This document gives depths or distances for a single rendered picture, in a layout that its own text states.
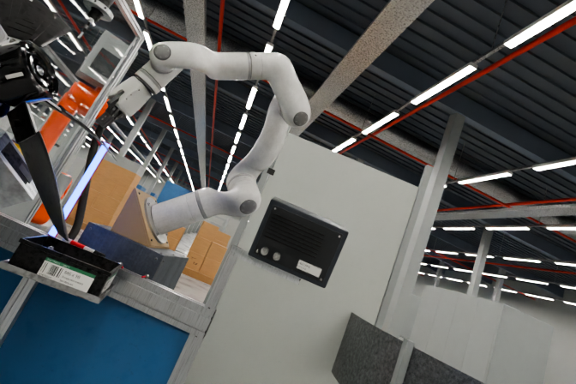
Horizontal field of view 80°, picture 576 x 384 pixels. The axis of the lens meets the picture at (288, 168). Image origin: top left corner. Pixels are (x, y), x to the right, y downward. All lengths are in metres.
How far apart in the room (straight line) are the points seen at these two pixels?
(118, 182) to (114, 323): 7.75
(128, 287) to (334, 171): 1.86
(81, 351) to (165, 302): 0.27
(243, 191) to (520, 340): 9.57
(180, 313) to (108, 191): 7.86
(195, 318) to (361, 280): 1.70
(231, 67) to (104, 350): 0.92
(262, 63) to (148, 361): 0.96
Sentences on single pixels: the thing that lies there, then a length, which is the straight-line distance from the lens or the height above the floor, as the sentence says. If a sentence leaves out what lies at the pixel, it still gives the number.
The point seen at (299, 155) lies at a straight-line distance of 2.67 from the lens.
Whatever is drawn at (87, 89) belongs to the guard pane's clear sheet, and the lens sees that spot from 2.35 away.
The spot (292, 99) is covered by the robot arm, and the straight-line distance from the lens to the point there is 1.18.
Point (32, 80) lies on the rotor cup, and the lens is 0.84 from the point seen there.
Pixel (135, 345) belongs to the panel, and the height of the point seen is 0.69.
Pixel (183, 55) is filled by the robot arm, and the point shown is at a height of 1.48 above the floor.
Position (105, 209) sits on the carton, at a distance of 8.89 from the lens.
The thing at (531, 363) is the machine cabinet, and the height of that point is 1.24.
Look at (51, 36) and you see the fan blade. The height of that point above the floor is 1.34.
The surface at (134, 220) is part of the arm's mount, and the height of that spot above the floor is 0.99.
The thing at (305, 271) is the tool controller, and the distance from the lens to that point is 1.09.
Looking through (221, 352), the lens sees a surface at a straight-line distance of 2.64.
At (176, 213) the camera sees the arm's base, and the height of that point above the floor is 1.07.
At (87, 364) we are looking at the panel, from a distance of 1.26.
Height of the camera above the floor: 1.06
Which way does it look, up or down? 15 degrees up
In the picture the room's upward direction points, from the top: 24 degrees clockwise
